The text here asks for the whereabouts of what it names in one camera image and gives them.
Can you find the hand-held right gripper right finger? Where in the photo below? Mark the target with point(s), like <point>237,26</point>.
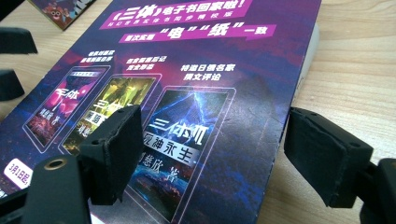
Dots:
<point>327,158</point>

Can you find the light blue hardcover picture book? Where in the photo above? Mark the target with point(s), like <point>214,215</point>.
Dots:
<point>62,11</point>

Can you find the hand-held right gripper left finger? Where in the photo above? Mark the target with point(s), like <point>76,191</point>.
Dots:
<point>115,155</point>

